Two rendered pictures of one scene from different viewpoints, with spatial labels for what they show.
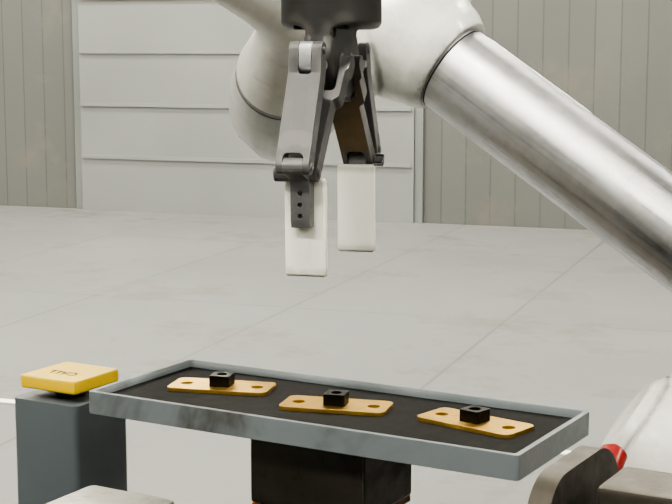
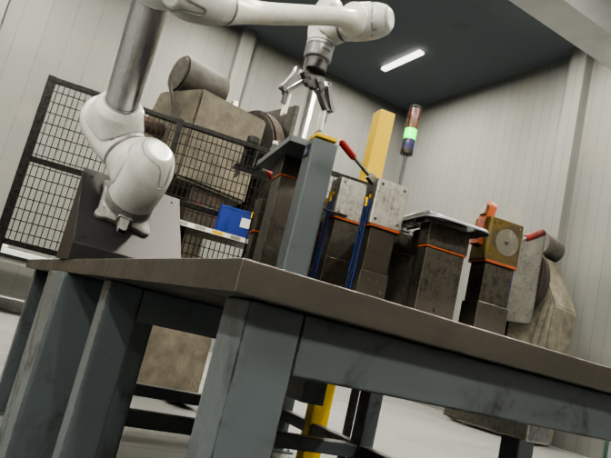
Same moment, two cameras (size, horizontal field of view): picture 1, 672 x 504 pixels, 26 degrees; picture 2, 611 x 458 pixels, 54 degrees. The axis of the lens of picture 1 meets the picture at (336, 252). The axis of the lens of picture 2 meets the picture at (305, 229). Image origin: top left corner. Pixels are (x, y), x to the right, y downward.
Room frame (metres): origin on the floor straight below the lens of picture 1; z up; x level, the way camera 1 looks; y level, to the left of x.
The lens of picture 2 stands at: (2.35, 1.28, 0.63)
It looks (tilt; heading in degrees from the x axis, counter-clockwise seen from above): 10 degrees up; 223
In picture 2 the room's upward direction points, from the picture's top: 13 degrees clockwise
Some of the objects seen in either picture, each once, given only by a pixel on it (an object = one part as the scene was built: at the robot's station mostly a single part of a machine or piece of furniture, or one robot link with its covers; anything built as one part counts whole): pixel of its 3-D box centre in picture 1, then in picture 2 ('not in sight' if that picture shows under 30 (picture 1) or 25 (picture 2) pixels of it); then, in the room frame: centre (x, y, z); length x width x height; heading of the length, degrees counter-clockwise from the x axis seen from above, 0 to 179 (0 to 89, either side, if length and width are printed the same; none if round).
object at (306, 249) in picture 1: (306, 227); (321, 121); (1.03, 0.02, 1.31); 0.03 x 0.01 x 0.07; 74
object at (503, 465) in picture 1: (331, 412); (293, 158); (1.09, 0.00, 1.16); 0.37 x 0.14 x 0.02; 60
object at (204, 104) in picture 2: not in sight; (185, 218); (-0.50, -2.64, 1.35); 1.38 x 1.26 x 2.69; 70
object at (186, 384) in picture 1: (221, 381); not in sight; (1.16, 0.09, 1.17); 0.08 x 0.04 x 0.01; 76
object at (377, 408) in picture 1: (336, 399); not in sight; (1.10, 0.00, 1.17); 0.08 x 0.04 x 0.01; 75
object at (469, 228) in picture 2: not in sight; (353, 243); (0.69, -0.01, 1.00); 1.38 x 0.22 x 0.02; 60
